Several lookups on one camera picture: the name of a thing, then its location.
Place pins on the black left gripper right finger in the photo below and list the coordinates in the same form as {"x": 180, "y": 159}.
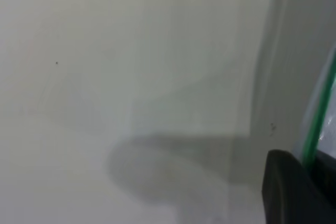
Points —
{"x": 326, "y": 174}

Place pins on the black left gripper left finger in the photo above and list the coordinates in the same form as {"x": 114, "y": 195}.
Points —
{"x": 286, "y": 195}

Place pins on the clear zip bag green strip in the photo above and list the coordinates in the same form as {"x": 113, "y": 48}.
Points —
{"x": 319, "y": 113}

